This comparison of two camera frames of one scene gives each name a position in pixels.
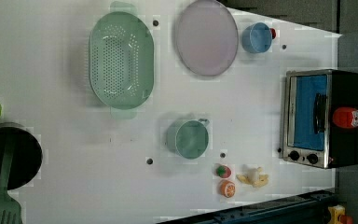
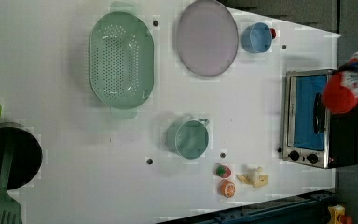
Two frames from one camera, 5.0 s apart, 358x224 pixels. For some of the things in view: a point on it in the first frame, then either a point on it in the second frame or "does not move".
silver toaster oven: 322,118 does not move
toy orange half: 227,189 does not move
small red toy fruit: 273,33 does not move
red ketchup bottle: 348,117 → 343,90
